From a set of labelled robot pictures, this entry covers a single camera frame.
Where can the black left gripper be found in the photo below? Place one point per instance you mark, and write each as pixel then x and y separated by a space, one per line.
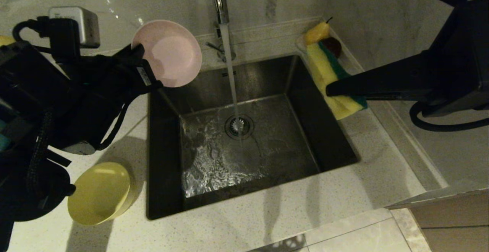
pixel 114 80

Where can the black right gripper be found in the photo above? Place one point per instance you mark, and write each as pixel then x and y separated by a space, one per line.
pixel 462 60

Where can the pink plastic bowl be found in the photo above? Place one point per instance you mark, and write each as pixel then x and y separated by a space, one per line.
pixel 175 53

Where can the green and yellow sponge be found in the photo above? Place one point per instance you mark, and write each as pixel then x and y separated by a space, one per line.
pixel 321 64

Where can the dish soap bottle orange label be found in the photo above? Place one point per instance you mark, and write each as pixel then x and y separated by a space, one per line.
pixel 5 41

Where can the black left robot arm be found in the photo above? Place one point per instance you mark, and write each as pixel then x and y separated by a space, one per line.
pixel 34 103

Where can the stainless steel sink basin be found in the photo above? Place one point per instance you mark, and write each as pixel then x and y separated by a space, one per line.
pixel 305 137

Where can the small white dish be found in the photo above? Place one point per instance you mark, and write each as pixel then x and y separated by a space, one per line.
pixel 353 62

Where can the dark red apple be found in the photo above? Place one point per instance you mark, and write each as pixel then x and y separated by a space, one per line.
pixel 335 45

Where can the yellow pear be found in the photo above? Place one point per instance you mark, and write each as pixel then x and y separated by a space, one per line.
pixel 315 32

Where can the running water stream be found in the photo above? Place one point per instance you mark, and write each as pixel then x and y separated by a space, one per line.
pixel 231 76

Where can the round metal drain strainer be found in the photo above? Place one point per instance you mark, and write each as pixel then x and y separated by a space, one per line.
pixel 244 127

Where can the yellow plastic bowl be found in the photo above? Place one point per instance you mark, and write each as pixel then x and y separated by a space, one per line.
pixel 99 194

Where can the wood tone cabinet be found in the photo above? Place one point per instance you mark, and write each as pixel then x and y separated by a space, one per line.
pixel 458 229

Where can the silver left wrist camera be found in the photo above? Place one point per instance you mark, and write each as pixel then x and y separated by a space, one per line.
pixel 86 26

